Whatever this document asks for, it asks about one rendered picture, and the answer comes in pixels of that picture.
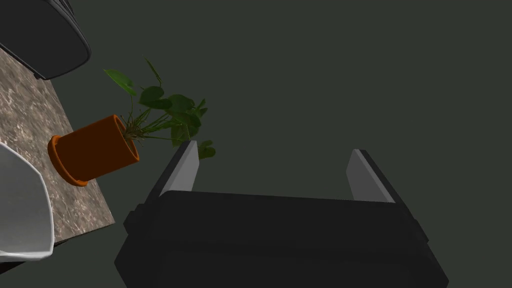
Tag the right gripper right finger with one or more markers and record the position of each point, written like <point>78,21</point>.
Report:
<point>366,180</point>

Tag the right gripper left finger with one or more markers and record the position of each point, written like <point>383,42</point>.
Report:
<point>182,172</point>

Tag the green plant in orange pot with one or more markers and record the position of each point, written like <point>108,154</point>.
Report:
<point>96,148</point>

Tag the black rounded appliance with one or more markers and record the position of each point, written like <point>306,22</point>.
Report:
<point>38,34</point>

